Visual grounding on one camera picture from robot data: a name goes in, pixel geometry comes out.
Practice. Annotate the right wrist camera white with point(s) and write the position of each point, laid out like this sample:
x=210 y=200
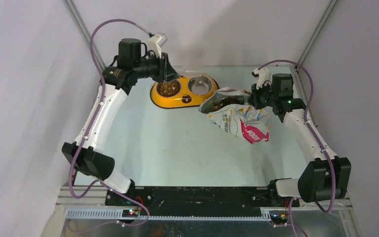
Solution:
x=262 y=75

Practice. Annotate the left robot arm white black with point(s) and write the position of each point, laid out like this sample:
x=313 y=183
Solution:
x=135 y=60

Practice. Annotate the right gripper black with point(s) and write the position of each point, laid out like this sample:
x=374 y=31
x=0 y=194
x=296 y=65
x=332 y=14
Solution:
x=254 y=98

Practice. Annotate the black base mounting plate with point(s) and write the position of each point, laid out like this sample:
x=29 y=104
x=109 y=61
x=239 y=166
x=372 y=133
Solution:
x=163 y=201

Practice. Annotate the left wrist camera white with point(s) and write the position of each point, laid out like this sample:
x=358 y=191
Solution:
x=155 y=43

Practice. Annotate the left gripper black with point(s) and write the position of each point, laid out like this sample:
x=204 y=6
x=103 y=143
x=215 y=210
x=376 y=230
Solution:
x=166 y=72

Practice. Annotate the yellow double pet bowl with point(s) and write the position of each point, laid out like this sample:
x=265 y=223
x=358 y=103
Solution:
x=183 y=92

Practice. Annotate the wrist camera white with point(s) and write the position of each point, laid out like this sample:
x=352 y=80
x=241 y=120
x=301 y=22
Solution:
x=262 y=75
x=155 y=43

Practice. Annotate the colourful pet food bag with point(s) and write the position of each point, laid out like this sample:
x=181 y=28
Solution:
x=228 y=109

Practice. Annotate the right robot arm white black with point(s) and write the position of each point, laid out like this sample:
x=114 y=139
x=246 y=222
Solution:
x=326 y=175

